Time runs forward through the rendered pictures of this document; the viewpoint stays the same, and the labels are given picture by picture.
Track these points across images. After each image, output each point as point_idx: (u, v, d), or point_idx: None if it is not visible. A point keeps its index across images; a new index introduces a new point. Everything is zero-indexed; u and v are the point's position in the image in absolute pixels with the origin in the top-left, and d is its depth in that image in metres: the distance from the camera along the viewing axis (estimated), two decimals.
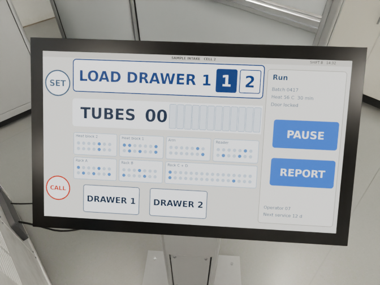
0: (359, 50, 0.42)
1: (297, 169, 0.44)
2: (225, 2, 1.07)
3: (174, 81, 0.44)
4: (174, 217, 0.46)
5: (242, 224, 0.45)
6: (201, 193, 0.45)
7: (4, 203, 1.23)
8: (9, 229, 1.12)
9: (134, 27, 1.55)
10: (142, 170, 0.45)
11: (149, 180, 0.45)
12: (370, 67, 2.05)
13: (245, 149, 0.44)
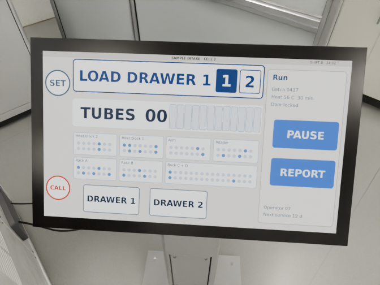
0: (359, 50, 0.42)
1: (297, 169, 0.44)
2: (225, 2, 1.07)
3: (174, 81, 0.44)
4: (174, 217, 0.46)
5: (242, 224, 0.45)
6: (201, 193, 0.45)
7: (4, 203, 1.23)
8: (9, 229, 1.12)
9: (134, 27, 1.55)
10: (142, 170, 0.45)
11: (149, 180, 0.45)
12: (370, 67, 2.05)
13: (245, 149, 0.44)
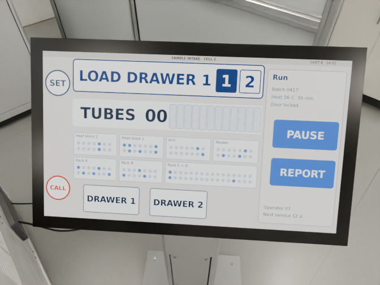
0: (359, 50, 0.42)
1: (297, 169, 0.44)
2: (225, 2, 1.07)
3: (174, 81, 0.44)
4: (174, 217, 0.46)
5: (242, 224, 0.45)
6: (201, 193, 0.45)
7: (4, 203, 1.23)
8: (9, 229, 1.12)
9: (134, 27, 1.55)
10: (142, 170, 0.45)
11: (149, 180, 0.45)
12: (370, 67, 2.05)
13: (245, 149, 0.44)
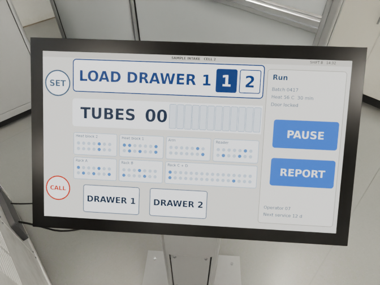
0: (359, 50, 0.42)
1: (297, 169, 0.44)
2: (225, 2, 1.07)
3: (174, 81, 0.44)
4: (174, 217, 0.46)
5: (242, 224, 0.45)
6: (201, 193, 0.45)
7: (4, 203, 1.23)
8: (9, 229, 1.12)
9: (134, 27, 1.55)
10: (142, 170, 0.45)
11: (149, 180, 0.45)
12: (370, 67, 2.05)
13: (245, 149, 0.44)
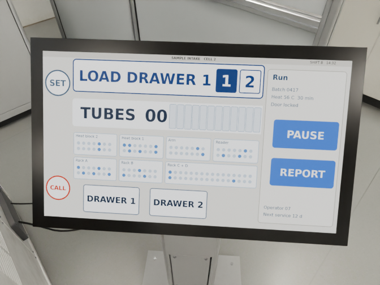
0: (359, 50, 0.42)
1: (297, 169, 0.44)
2: (225, 2, 1.07)
3: (174, 81, 0.44)
4: (174, 217, 0.46)
5: (242, 224, 0.45)
6: (201, 193, 0.45)
7: (4, 203, 1.23)
8: (9, 229, 1.12)
9: (134, 27, 1.55)
10: (142, 170, 0.45)
11: (149, 180, 0.45)
12: (370, 67, 2.05)
13: (245, 149, 0.44)
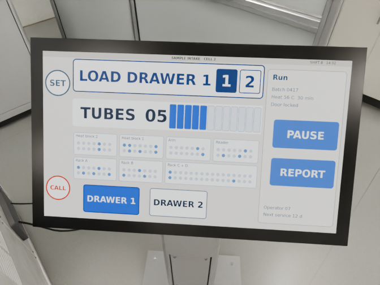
0: (359, 50, 0.42)
1: (297, 169, 0.44)
2: (225, 2, 1.07)
3: (174, 81, 0.44)
4: (174, 217, 0.46)
5: (242, 224, 0.45)
6: (201, 193, 0.45)
7: (4, 203, 1.23)
8: (9, 229, 1.12)
9: (134, 27, 1.55)
10: (142, 170, 0.45)
11: (149, 180, 0.45)
12: (370, 67, 2.05)
13: (245, 149, 0.44)
